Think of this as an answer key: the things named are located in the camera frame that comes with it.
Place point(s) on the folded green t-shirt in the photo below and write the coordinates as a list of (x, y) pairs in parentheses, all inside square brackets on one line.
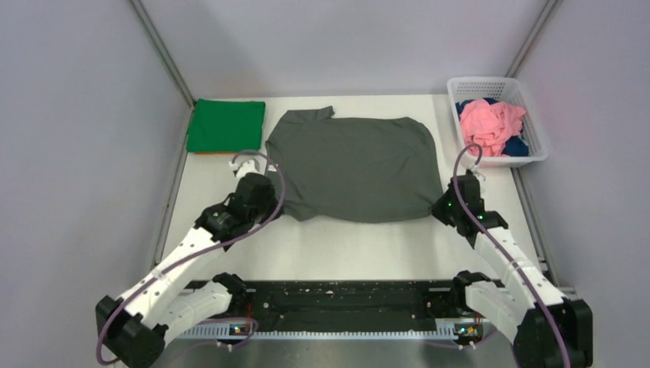
[(218, 125)]

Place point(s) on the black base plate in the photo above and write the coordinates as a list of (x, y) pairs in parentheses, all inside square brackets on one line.
[(349, 306)]

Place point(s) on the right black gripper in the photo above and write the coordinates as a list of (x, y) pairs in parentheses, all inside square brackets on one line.
[(438, 208)]

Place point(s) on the dark blue t-shirt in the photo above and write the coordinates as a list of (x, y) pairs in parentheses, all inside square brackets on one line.
[(515, 147)]

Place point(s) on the white plastic basket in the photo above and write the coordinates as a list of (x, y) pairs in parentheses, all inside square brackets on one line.
[(497, 114)]

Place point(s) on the dark grey t-shirt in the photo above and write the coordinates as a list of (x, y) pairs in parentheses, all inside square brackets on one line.
[(354, 169)]

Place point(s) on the white slotted cable duct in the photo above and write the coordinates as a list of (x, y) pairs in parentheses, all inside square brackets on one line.
[(222, 331)]

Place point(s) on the left corner metal post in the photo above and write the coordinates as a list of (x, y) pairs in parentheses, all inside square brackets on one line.
[(159, 46)]

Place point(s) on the pink t-shirt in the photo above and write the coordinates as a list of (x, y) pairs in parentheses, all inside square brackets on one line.
[(490, 127)]

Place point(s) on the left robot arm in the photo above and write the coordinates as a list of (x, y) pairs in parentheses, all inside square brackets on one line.
[(135, 327)]

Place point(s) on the right corner metal post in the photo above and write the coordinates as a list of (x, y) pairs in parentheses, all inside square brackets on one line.
[(550, 7)]

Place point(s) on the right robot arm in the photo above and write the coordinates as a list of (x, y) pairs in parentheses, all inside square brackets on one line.
[(545, 327)]

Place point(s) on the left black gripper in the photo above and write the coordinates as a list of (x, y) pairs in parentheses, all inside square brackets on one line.
[(275, 205)]

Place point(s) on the corner metal post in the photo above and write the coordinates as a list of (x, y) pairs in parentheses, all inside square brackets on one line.
[(550, 7), (159, 46)]

